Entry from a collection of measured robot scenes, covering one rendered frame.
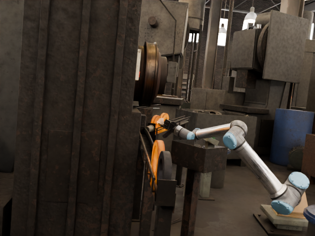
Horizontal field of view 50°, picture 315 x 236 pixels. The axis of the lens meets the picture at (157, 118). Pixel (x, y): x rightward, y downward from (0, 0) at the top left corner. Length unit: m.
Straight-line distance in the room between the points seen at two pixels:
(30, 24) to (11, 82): 0.87
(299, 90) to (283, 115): 4.12
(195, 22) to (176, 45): 6.20
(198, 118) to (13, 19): 2.69
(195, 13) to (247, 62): 5.63
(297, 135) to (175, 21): 2.55
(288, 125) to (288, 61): 1.13
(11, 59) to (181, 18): 3.01
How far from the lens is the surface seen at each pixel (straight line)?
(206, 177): 3.32
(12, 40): 2.82
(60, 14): 2.02
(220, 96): 6.38
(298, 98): 9.66
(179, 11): 5.22
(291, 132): 5.57
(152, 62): 2.25
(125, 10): 1.98
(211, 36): 11.51
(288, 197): 2.64
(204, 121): 4.60
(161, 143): 1.55
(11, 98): 2.81
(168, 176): 1.33
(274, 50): 5.81
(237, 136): 2.47
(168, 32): 5.17
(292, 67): 6.11
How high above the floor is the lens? 1.03
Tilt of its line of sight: 5 degrees down
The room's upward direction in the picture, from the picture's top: 5 degrees clockwise
